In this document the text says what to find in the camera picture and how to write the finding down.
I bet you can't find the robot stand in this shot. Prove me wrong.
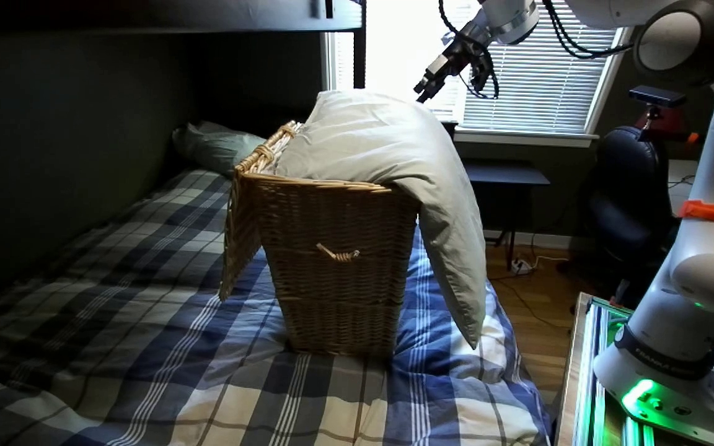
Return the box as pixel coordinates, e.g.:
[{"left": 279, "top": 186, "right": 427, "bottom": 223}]
[{"left": 554, "top": 291, "right": 714, "bottom": 446}]

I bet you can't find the black cable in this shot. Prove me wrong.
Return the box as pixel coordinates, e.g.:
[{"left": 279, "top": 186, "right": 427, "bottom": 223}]
[{"left": 487, "top": 271, "right": 557, "bottom": 330}]

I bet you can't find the dark bunk bed frame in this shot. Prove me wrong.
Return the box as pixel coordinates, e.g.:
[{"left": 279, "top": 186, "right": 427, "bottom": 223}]
[{"left": 0, "top": 0, "right": 368, "bottom": 91}]

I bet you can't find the camera on mount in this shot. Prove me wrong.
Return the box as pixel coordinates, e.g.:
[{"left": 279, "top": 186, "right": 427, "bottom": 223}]
[{"left": 628, "top": 85, "right": 688, "bottom": 133}]

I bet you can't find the dark side table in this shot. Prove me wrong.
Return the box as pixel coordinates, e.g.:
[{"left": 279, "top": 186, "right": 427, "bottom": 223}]
[{"left": 441, "top": 120, "right": 552, "bottom": 271}]

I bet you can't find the wicker basket lid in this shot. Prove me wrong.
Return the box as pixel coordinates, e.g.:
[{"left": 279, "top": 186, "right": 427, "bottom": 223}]
[{"left": 219, "top": 120, "right": 303, "bottom": 303}]

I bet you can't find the wicker laundry basket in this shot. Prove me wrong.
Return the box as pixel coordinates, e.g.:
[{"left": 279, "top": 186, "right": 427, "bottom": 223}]
[{"left": 219, "top": 120, "right": 423, "bottom": 361}]

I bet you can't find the dark office chair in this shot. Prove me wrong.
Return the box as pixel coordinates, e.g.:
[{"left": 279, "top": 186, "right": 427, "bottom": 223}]
[{"left": 585, "top": 125, "right": 681, "bottom": 293}]

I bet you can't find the small grey-green pillow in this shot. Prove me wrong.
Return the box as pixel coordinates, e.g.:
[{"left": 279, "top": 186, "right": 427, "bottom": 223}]
[{"left": 172, "top": 120, "right": 267, "bottom": 178}]

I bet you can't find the white cable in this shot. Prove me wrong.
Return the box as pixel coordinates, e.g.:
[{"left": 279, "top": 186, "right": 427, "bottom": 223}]
[{"left": 529, "top": 250, "right": 572, "bottom": 271}]

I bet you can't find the large grey-green pillow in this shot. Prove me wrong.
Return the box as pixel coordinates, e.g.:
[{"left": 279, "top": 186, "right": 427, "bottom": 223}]
[{"left": 275, "top": 89, "right": 488, "bottom": 351}]

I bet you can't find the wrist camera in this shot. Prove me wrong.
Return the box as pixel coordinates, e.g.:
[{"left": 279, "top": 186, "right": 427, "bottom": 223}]
[{"left": 429, "top": 51, "right": 461, "bottom": 81}]

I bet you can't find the window with white blinds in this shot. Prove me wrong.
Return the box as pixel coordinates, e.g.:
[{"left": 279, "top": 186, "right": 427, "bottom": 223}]
[{"left": 322, "top": 0, "right": 635, "bottom": 148}]

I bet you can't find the blue plaid bed cover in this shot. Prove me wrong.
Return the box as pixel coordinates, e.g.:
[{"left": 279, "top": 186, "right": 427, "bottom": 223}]
[{"left": 0, "top": 167, "right": 554, "bottom": 446}]

